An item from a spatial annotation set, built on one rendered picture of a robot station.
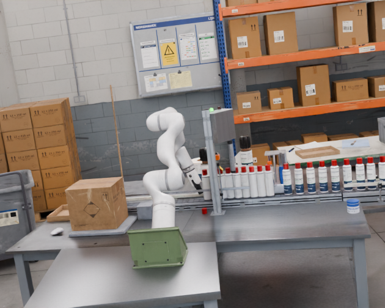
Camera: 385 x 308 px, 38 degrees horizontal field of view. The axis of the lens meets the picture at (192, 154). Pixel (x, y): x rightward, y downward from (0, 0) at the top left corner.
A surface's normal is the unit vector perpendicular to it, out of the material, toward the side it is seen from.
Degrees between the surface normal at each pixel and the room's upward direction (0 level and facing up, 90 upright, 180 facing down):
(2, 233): 93
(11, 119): 90
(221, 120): 90
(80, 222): 90
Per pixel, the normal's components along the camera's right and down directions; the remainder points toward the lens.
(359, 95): -0.04, 0.22
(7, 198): 0.32, 0.21
